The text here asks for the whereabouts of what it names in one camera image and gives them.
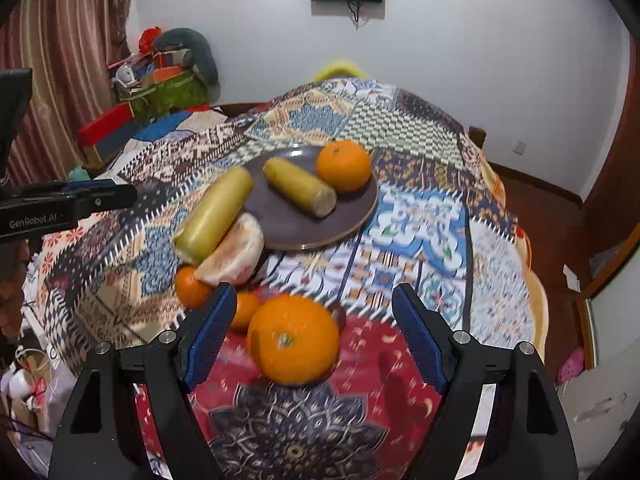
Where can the white wall socket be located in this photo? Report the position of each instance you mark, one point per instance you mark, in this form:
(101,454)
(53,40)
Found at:
(519,147)

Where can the green storage box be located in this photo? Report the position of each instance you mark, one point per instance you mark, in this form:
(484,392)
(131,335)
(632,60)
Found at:
(178,92)

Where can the striped brown curtain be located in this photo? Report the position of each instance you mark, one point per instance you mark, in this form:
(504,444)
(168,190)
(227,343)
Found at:
(68,45)

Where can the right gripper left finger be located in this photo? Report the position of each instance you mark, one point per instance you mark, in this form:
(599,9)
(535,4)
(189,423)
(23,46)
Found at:
(99,436)

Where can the dark purple plate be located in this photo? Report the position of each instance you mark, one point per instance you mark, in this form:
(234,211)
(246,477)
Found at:
(298,211)

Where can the large orange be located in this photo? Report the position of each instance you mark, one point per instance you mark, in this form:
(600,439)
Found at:
(344,165)
(293,341)

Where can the peeled pomelo segment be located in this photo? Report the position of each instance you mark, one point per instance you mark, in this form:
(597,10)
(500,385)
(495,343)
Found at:
(236,257)

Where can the teal plush toy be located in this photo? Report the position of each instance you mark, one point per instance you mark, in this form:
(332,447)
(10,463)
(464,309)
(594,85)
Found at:
(198,52)

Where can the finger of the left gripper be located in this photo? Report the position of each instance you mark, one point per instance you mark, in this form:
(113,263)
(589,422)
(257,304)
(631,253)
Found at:
(59,206)

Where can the red flat box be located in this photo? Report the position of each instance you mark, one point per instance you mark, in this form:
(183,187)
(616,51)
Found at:
(119,118)

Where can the yellow fuzzy cushion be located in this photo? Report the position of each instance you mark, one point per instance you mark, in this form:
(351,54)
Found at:
(341,68)

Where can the orange yellow blanket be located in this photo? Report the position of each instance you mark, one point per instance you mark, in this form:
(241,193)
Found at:
(537,294)

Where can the pink slipper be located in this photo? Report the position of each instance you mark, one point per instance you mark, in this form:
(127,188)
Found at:
(573,366)

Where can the small mandarin orange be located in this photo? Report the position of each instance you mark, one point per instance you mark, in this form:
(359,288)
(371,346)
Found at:
(247,303)
(191,292)

